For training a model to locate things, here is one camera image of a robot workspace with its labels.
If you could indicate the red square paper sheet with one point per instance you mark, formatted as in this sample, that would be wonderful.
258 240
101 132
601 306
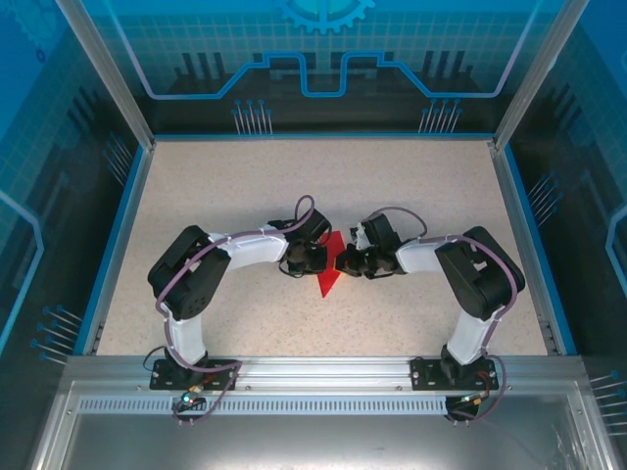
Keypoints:
329 284

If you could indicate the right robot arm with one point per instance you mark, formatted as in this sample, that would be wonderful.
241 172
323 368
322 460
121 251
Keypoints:
480 289

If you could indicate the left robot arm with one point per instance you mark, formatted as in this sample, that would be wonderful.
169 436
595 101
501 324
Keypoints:
191 289

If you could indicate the steel sheet tray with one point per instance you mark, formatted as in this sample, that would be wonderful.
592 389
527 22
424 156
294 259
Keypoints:
313 445

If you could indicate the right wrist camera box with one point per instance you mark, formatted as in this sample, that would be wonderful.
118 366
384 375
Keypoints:
361 240

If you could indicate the aluminium extrusion rail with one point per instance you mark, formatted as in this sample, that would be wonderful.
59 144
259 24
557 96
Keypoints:
323 372

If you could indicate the blue edged side rail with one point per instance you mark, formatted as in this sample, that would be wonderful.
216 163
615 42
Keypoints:
529 245
121 245

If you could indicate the aluminium frame post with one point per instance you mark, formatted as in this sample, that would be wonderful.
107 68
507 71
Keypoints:
109 73
539 73

